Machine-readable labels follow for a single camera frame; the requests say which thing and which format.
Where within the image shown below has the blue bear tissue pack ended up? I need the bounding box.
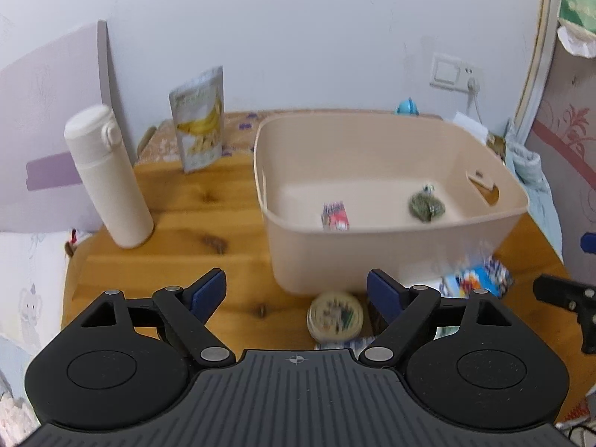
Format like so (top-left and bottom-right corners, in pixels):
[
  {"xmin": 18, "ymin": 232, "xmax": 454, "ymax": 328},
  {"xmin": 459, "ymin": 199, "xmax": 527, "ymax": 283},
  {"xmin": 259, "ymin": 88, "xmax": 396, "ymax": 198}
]
[{"xmin": 423, "ymin": 244, "xmax": 514, "ymax": 299}]

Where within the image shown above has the round cream tin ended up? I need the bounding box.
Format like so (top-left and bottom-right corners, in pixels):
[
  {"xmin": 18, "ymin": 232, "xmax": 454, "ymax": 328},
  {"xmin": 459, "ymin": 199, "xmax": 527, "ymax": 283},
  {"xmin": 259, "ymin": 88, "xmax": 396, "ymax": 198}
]
[{"xmin": 306, "ymin": 292, "xmax": 365, "ymax": 344}]

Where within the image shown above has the green tea packet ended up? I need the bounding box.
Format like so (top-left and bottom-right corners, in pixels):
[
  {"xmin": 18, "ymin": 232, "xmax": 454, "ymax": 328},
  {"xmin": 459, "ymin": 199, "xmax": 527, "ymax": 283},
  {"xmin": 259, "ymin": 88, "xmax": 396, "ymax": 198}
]
[{"xmin": 409, "ymin": 184, "xmax": 446, "ymax": 223}]

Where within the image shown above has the pink red cartoon box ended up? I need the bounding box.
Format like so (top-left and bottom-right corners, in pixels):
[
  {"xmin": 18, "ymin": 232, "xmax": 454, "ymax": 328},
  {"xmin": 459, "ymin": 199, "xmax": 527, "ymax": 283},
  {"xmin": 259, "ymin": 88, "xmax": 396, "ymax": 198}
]
[{"xmin": 321, "ymin": 202, "xmax": 349, "ymax": 231}]

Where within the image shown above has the light blue blanket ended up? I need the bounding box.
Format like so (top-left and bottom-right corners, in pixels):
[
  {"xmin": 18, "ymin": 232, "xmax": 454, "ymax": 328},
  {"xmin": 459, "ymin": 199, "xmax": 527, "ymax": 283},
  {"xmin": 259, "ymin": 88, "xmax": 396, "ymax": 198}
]
[{"xmin": 504, "ymin": 119, "xmax": 564, "ymax": 261}]

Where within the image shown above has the white gold snack box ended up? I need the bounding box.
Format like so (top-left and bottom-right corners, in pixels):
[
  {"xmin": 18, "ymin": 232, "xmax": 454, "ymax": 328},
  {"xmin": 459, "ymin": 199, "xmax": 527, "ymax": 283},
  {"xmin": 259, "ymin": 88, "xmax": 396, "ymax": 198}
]
[{"xmin": 486, "ymin": 132, "xmax": 506, "ymax": 162}]

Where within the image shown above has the white paper sheet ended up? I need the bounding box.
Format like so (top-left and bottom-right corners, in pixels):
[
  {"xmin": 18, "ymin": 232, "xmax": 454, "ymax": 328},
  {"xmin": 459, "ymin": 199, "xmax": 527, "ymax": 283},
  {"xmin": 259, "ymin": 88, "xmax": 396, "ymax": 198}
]
[{"xmin": 451, "ymin": 112, "xmax": 489, "ymax": 144}]

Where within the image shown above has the beige plastic storage bin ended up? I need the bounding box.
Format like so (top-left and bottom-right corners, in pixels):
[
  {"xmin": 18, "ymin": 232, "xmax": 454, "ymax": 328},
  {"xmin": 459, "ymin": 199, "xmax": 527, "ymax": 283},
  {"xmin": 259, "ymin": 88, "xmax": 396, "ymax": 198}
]
[{"xmin": 254, "ymin": 120, "xmax": 528, "ymax": 296}]

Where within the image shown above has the patterned table mat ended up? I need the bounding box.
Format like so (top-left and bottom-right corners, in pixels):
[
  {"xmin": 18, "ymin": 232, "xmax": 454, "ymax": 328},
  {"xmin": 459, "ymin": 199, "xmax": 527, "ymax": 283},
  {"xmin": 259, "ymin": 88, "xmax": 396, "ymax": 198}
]
[{"xmin": 136, "ymin": 110, "xmax": 447, "ymax": 172}]

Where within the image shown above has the white thermos bottle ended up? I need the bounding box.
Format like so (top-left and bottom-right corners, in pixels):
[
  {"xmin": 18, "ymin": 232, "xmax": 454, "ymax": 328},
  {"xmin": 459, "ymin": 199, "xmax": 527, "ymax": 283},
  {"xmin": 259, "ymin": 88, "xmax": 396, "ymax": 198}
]
[{"xmin": 64, "ymin": 104, "xmax": 155, "ymax": 249}]

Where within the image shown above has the blue cartoon figurine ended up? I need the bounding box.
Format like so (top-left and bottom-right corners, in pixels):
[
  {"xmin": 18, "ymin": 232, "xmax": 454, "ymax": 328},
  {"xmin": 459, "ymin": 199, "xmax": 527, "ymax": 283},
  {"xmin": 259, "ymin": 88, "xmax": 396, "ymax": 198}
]
[{"xmin": 395, "ymin": 98, "xmax": 419, "ymax": 116}]

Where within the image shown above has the banana chips snack bag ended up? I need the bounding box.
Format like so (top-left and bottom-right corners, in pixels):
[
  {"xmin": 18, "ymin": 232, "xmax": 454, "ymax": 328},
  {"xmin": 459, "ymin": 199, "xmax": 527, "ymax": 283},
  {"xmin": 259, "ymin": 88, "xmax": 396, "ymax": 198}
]
[{"xmin": 169, "ymin": 66, "xmax": 224, "ymax": 172}]

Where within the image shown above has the green tissue pack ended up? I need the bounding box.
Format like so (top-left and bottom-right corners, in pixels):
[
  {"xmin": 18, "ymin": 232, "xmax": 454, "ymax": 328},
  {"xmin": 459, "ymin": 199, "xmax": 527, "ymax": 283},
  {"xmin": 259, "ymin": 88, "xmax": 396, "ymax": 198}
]
[{"xmin": 558, "ymin": 0, "xmax": 596, "ymax": 58}]

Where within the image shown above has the lilac board leaning on wall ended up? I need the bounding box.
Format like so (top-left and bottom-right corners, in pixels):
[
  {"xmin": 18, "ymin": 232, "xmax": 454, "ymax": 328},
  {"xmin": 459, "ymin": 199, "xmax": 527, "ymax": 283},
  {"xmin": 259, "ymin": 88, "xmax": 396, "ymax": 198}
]
[{"xmin": 1, "ymin": 21, "xmax": 125, "ymax": 233}]

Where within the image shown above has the white plug and cable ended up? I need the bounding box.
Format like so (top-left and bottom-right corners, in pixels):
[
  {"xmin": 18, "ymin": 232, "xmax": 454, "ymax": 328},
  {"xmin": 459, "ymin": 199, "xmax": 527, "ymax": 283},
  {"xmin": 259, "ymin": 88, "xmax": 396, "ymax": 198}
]
[{"xmin": 466, "ymin": 77, "xmax": 490, "ymax": 127}]

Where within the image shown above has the white wall switch socket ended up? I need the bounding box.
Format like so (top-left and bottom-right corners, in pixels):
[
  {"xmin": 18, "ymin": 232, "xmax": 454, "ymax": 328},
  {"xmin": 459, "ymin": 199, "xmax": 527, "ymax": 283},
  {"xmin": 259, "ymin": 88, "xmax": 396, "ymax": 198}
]
[{"xmin": 429, "ymin": 54, "xmax": 484, "ymax": 93}]

